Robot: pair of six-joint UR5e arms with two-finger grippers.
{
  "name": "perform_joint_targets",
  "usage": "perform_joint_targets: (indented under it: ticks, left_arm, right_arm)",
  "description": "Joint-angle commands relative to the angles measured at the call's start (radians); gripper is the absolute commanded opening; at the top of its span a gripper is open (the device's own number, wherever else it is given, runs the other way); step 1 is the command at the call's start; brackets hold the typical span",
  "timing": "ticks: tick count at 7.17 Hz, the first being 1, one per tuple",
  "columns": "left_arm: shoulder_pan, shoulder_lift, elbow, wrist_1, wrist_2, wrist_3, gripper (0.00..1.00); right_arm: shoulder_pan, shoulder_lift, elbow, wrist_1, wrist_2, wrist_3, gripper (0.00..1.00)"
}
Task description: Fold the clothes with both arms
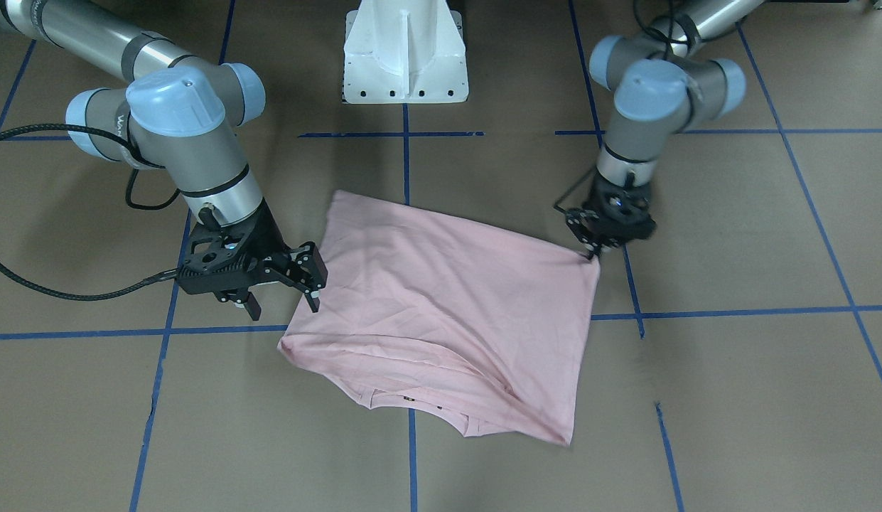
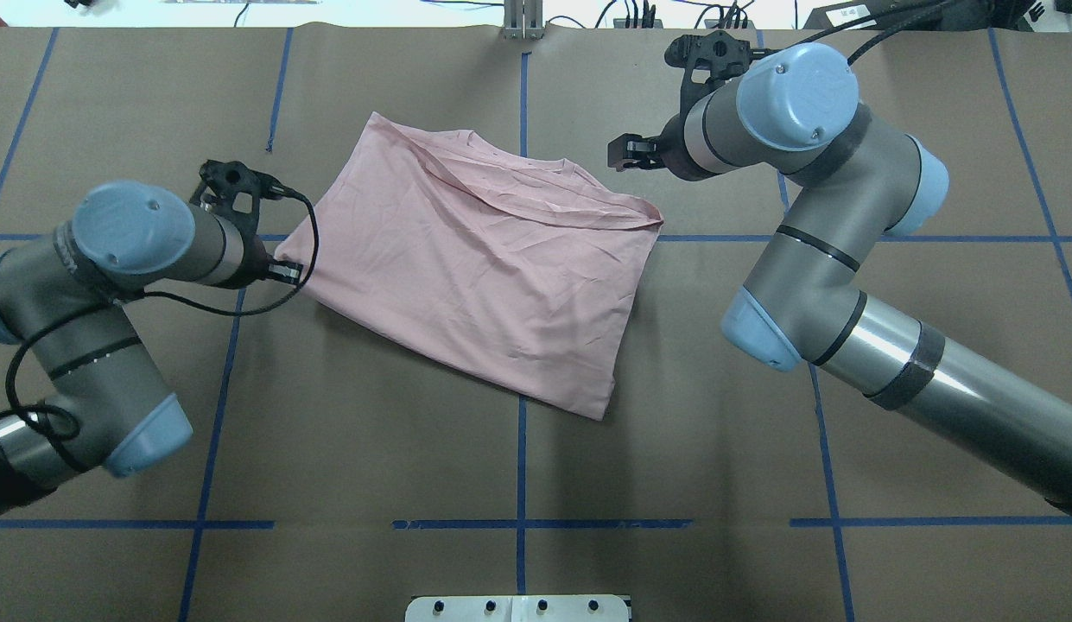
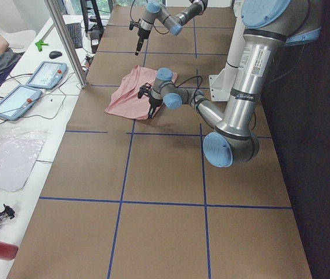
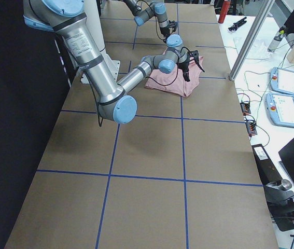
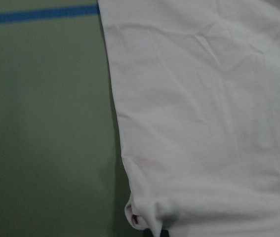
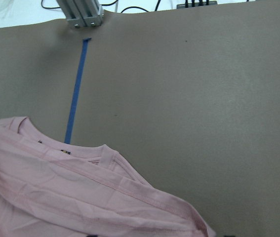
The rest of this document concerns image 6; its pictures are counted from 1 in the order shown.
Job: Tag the aluminium frame post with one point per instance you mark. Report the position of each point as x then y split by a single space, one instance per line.
82 13

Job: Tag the pink Snoopy t-shirt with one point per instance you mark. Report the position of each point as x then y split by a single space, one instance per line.
53 189

